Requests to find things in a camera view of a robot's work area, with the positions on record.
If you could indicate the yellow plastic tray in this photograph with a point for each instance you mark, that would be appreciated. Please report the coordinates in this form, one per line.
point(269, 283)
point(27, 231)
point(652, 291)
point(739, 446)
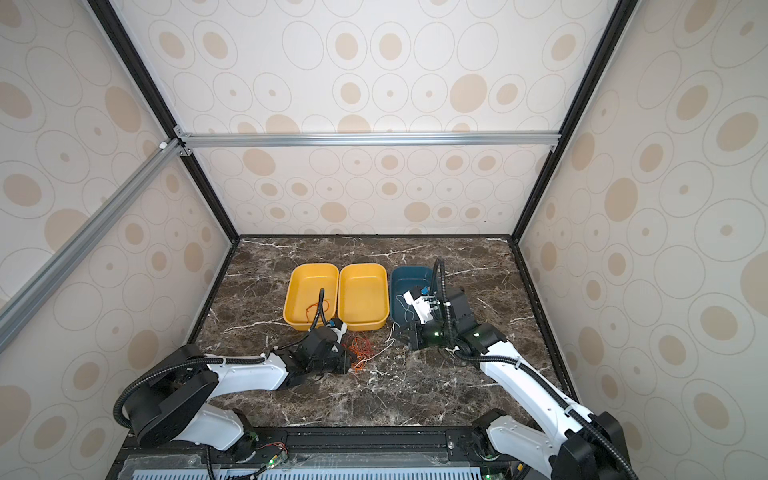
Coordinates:
point(302, 296)
point(363, 303)

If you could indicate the right black corner post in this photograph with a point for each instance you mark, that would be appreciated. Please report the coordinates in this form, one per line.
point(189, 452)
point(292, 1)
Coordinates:
point(616, 26)

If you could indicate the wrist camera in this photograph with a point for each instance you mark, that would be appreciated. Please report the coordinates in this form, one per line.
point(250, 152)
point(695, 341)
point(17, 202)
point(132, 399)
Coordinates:
point(421, 306)
point(338, 328)

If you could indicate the middle yellow plastic tray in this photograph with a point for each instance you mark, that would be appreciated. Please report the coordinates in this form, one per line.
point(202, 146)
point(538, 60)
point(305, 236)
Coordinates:
point(363, 303)

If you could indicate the left yellow plastic tray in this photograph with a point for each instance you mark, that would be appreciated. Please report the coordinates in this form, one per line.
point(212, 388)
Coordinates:
point(302, 296)

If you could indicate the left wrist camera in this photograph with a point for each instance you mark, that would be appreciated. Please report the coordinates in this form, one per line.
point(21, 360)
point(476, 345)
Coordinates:
point(338, 328)

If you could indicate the back aluminium rail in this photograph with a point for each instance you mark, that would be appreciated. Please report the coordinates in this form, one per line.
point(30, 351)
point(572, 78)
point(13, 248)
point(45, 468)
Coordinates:
point(386, 139)

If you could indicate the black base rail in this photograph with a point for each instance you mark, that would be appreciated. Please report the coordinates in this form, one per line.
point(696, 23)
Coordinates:
point(327, 453)

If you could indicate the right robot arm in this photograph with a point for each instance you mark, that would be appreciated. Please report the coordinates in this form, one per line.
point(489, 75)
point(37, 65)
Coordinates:
point(570, 441)

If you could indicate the left black corner post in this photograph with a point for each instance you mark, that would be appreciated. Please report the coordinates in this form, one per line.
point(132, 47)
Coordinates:
point(116, 33)

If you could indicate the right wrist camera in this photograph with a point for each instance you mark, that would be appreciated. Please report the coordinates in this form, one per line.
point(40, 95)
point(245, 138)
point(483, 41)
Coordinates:
point(421, 306)

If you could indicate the black corner post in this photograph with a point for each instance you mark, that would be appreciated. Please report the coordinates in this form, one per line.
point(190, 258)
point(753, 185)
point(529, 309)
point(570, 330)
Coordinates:
point(116, 33)
point(616, 26)

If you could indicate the left aluminium rail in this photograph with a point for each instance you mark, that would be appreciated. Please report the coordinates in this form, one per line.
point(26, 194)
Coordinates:
point(36, 292)

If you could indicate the teal plastic tray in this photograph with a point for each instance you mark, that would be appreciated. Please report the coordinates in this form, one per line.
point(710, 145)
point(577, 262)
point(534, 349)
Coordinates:
point(404, 278)

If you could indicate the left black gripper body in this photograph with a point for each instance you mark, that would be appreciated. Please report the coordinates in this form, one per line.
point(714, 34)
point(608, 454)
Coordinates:
point(336, 363)

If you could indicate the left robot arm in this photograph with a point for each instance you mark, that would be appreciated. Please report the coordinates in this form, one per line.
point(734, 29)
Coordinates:
point(171, 402)

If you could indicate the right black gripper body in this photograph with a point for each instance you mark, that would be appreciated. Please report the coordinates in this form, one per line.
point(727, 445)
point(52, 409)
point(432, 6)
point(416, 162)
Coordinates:
point(433, 335)

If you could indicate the aluminium rail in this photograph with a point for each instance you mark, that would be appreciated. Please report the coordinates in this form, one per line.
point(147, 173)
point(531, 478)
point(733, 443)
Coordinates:
point(36, 292)
point(386, 139)

